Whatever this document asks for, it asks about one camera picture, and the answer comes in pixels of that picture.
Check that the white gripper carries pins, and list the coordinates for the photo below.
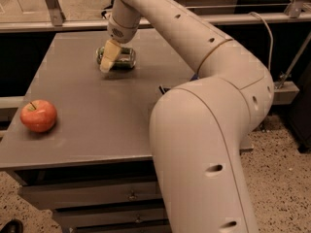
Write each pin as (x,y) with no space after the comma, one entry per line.
(121,33)

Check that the green soda can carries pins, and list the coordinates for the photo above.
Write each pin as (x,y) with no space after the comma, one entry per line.
(126,59)

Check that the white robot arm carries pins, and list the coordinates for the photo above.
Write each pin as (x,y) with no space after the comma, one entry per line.
(197,128)

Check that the blue chip bag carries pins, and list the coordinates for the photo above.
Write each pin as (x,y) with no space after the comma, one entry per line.
(164,89)

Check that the red apple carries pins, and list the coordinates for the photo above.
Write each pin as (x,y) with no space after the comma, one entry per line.
(38,116)

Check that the grey drawer cabinet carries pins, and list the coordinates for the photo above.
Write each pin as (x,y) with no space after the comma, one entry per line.
(94,169)

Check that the black shoe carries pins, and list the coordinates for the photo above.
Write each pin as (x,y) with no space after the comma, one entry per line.
(13,226)

